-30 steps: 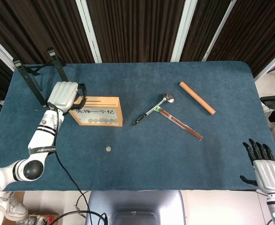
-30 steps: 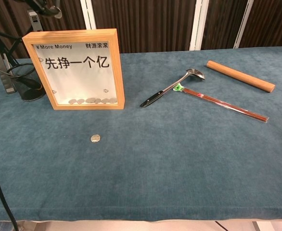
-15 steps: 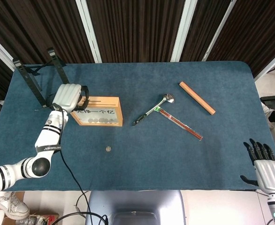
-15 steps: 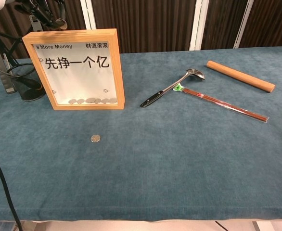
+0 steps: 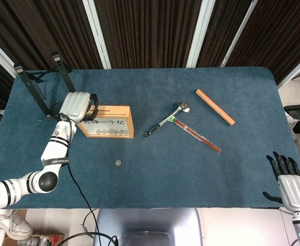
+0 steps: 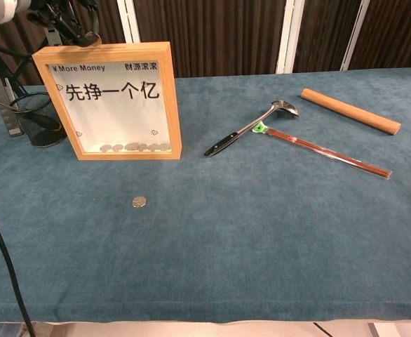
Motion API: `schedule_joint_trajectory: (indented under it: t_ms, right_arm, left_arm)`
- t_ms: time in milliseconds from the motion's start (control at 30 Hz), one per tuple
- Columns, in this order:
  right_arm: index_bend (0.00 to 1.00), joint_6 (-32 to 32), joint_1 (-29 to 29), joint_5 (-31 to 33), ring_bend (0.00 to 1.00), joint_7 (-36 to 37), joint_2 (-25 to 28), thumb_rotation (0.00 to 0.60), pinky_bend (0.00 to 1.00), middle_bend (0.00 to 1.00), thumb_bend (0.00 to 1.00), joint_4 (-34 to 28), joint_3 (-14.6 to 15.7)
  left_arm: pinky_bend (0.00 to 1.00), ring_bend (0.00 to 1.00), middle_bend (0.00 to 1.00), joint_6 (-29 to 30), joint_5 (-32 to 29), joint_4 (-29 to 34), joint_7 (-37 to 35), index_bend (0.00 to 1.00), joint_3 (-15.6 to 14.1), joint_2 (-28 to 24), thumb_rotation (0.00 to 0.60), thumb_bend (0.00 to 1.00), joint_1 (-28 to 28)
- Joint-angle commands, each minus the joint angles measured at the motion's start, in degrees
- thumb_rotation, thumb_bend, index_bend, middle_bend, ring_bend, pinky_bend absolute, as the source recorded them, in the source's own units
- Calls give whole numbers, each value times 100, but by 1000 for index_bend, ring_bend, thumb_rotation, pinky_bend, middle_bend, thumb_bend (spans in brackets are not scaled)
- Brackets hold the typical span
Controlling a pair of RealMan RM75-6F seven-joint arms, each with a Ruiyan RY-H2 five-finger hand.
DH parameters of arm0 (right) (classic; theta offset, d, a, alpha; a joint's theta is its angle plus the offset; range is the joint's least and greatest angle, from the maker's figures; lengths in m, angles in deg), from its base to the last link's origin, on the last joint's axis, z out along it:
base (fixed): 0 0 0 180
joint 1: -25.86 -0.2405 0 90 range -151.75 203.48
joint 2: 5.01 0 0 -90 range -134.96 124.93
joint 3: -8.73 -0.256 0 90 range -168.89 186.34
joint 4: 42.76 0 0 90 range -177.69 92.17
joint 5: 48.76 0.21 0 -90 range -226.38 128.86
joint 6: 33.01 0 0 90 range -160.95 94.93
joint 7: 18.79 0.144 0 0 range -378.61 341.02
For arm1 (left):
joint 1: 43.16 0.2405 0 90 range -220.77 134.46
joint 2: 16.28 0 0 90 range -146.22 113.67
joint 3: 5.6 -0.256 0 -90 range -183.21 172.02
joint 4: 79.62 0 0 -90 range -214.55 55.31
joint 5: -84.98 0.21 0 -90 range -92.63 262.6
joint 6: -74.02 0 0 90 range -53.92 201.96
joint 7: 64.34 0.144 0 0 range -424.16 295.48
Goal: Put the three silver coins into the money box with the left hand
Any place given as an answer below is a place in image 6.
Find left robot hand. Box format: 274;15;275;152
25;0;103;48

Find black mesh pen cup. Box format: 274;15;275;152
9;91;68;148

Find blue table cloth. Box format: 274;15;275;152
0;67;411;324

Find packaged red chopsticks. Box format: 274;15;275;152
251;121;393;180

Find long wooden block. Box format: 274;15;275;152
300;87;402;136

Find wooden frame coin bank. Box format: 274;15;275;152
32;41;184;161

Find steel ladle with black handle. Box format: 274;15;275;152
203;100;300;158

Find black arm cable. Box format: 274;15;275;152
0;173;35;337

